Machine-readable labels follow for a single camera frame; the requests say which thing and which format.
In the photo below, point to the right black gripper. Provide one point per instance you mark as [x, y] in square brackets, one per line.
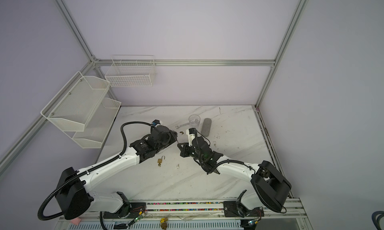
[183, 149]

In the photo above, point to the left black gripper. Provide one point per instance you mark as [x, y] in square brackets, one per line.
[173, 138]

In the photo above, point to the brass padlock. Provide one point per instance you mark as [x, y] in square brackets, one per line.
[160, 160]

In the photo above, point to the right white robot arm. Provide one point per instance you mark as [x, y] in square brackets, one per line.
[271, 188]

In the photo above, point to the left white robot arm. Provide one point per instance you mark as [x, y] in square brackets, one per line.
[75, 193]

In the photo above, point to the clear plastic cup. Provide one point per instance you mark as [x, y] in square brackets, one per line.
[194, 121]

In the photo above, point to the grey oblong sponge block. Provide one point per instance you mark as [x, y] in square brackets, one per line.
[206, 127]

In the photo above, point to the lower white mesh shelf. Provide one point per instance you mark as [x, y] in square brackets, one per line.
[99, 126]

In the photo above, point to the white mesh shelf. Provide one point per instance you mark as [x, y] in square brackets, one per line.
[99, 126]
[72, 109]

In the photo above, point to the upper white mesh shelf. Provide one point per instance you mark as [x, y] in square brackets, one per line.
[72, 109]

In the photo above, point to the pink eraser block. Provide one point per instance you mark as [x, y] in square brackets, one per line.
[76, 221]

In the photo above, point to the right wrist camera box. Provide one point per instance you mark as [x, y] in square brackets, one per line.
[192, 134]

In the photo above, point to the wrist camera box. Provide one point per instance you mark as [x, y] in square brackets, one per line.
[157, 122]
[192, 134]

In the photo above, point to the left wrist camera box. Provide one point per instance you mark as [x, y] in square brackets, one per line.
[157, 122]

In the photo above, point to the aluminium frame rail base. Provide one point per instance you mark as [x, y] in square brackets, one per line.
[196, 215]

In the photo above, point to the white wire basket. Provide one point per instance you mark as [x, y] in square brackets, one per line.
[132, 71]

